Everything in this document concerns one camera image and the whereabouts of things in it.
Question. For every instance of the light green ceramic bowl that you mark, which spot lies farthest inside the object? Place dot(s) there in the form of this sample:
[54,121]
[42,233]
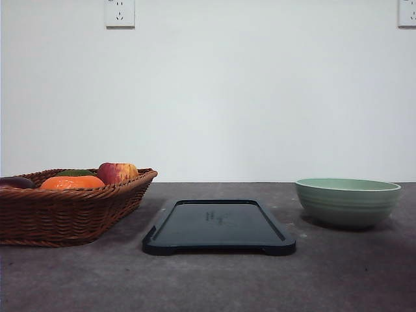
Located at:
[347,203]

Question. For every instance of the brown wicker basket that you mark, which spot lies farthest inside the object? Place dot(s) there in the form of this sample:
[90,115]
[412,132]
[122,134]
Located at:
[56,218]

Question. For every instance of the dark teal rectangular tray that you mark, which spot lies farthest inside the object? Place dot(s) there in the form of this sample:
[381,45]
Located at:
[216,225]

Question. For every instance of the red yellow apple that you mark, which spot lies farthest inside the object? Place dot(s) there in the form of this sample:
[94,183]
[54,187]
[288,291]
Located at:
[116,172]

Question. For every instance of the green avocado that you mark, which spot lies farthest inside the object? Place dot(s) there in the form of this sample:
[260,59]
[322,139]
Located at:
[76,173]

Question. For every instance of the orange mandarin fruit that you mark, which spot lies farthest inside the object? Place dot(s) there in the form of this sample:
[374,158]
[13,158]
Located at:
[75,182]

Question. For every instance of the dark purple plum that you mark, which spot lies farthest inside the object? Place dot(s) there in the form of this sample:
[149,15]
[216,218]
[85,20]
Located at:
[16,182]

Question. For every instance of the white wall socket left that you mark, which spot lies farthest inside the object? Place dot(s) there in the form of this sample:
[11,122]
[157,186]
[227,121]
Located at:
[119,15]

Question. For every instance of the white wall socket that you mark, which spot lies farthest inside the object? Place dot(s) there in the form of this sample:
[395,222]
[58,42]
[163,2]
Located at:
[119,15]
[406,14]

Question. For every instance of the white wall socket right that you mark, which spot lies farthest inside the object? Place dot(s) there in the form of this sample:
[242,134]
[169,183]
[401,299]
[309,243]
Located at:
[406,14]

